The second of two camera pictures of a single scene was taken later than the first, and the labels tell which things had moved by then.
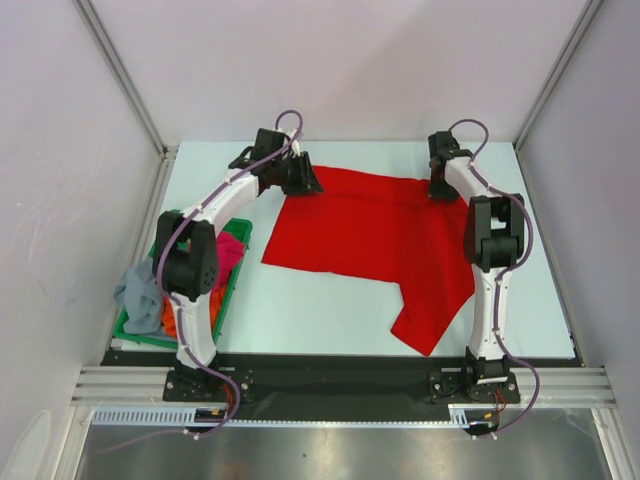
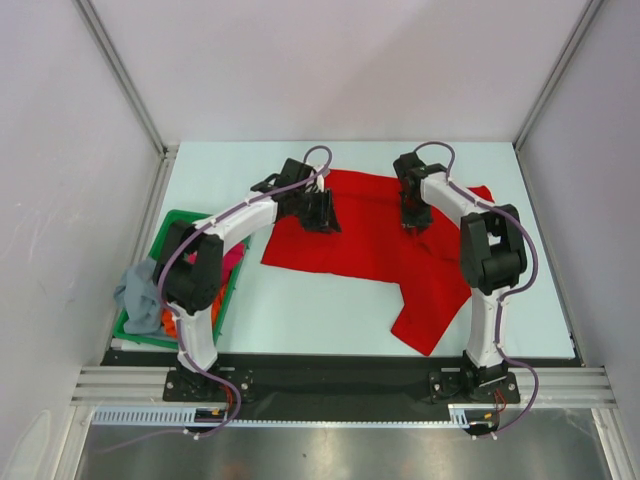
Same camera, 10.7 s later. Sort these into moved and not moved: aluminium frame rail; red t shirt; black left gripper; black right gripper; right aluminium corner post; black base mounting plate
Moved: black left gripper; black right gripper
Not moved: red t shirt; aluminium frame rail; right aluminium corner post; black base mounting plate
